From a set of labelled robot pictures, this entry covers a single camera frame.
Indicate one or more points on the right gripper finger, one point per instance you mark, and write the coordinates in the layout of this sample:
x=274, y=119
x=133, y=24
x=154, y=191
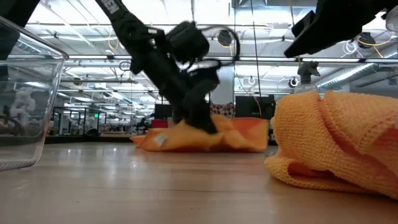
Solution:
x=309, y=32
x=320, y=39

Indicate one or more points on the small clear plastic bin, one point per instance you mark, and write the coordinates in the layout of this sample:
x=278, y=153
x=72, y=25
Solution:
x=46, y=93

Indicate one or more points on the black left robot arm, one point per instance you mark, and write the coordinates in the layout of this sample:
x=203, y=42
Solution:
x=140, y=40

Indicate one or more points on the black aluminium table frame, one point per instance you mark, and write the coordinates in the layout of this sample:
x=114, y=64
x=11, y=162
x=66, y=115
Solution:
x=93, y=139

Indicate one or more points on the red box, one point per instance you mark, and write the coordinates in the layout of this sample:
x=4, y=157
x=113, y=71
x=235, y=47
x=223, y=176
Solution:
x=159, y=124

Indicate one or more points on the small black monitor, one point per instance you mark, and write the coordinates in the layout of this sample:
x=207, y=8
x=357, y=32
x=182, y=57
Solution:
x=163, y=112

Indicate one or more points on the large black monitor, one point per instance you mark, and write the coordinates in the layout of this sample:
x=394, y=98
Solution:
x=248, y=112

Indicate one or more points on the orange microfiber towel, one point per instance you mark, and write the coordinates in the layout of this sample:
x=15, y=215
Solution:
x=326, y=140
x=242, y=133

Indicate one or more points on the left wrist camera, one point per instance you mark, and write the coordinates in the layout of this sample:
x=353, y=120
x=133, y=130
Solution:
x=186, y=42

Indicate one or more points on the white spray bottle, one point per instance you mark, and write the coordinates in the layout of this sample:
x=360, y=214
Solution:
x=306, y=70

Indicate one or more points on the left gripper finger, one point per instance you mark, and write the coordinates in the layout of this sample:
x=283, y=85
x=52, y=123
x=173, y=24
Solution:
x=200, y=115
x=178, y=113

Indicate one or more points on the person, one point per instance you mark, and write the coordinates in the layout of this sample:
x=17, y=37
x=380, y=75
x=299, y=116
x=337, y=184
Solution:
x=225, y=110

